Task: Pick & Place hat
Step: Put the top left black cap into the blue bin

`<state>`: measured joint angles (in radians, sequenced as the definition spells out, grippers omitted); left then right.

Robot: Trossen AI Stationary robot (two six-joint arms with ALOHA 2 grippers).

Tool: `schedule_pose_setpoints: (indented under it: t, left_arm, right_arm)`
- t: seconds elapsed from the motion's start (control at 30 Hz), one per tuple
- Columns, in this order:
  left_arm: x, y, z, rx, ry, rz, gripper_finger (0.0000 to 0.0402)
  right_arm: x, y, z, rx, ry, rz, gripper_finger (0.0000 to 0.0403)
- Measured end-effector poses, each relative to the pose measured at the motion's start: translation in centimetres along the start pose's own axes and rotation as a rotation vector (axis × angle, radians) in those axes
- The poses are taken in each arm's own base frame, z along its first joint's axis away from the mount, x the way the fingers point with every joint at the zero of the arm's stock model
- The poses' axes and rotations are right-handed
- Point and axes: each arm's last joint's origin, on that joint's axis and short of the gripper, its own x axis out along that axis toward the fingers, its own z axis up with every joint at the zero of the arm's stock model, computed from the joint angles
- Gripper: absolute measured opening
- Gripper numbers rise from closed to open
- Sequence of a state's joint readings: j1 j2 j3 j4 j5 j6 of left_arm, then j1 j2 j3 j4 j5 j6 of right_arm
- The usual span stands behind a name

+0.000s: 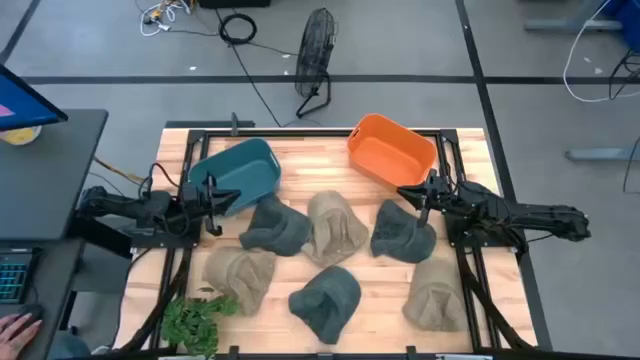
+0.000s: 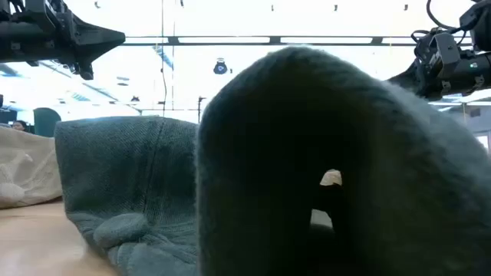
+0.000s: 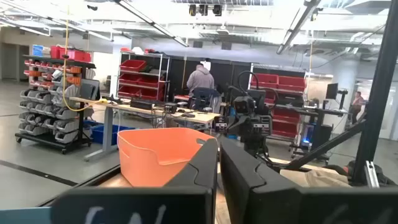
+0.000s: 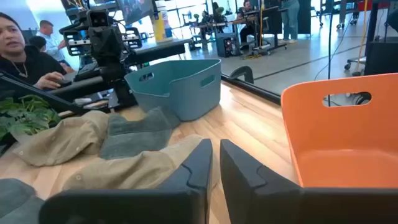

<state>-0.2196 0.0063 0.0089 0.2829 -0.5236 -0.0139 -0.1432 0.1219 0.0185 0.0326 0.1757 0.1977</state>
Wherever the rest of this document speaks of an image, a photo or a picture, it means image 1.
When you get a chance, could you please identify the yellow braided cable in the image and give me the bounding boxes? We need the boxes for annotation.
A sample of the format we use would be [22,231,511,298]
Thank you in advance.
[92,155,146,184]

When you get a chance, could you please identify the coiled black cable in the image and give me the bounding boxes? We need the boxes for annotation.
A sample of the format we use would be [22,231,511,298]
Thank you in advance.
[218,12,258,46]

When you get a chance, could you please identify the black keyboard desk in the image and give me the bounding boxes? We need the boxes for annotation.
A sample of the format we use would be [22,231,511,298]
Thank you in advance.
[0,237,86,360]

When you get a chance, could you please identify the teal plastic bin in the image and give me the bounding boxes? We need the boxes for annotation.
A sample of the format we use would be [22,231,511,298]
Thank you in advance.
[187,137,283,218]

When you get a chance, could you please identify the white cable bundle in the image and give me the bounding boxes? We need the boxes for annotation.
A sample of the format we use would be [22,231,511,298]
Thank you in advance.
[138,0,194,38]

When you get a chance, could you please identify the beige cloth hat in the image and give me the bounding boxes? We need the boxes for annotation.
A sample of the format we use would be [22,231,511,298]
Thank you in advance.
[401,257,470,333]
[301,189,370,269]
[202,245,278,317]

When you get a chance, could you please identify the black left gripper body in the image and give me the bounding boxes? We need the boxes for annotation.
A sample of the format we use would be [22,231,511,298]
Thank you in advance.
[180,174,217,220]

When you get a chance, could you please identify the grey table leg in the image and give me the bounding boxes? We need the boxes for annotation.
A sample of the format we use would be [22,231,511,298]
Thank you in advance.
[524,0,624,33]
[565,147,640,162]

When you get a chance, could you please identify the long black floor cable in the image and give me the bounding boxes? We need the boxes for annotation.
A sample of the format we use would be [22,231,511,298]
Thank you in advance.
[213,7,282,127]

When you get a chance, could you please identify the black floor cables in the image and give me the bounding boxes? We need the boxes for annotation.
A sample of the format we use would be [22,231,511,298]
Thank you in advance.
[608,49,640,101]

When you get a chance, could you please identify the black box on floor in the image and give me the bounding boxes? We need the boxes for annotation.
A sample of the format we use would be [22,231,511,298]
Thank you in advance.
[198,0,272,9]

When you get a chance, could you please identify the long white cable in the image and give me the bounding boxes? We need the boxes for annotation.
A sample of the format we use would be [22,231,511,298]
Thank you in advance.
[562,0,640,104]

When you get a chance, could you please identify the black floor fan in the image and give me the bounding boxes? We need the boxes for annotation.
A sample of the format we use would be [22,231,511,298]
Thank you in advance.
[293,6,339,120]

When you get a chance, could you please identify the green leafy plant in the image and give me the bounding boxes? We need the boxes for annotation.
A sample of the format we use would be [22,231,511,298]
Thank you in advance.
[159,294,241,359]

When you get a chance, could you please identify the backlit keyboard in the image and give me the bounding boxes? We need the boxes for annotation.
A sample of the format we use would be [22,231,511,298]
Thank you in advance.
[0,248,34,305]

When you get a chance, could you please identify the orange plastic bin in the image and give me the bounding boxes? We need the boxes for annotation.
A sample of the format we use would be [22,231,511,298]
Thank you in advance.
[346,113,439,189]

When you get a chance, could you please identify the black computer mouse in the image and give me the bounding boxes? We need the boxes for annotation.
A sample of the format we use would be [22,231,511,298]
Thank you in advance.
[14,303,45,321]

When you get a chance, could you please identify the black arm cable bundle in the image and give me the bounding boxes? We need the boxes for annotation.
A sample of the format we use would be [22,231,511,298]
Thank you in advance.
[457,249,534,350]
[119,247,194,352]

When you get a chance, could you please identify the dark grey cloth hat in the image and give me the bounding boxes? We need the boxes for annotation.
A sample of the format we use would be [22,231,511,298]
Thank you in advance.
[238,194,315,258]
[288,265,363,346]
[369,198,438,265]

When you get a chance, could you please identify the computer monitor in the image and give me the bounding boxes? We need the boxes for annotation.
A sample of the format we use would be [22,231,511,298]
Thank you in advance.
[0,63,69,133]

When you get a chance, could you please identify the blue object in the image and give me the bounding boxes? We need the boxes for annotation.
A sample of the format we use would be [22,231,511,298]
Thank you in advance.
[599,0,640,40]

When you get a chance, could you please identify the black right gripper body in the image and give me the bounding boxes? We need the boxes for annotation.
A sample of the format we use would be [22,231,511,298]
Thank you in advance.
[424,168,454,211]

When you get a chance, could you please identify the person's hand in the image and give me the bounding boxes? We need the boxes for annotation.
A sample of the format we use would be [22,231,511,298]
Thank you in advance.
[0,312,44,360]

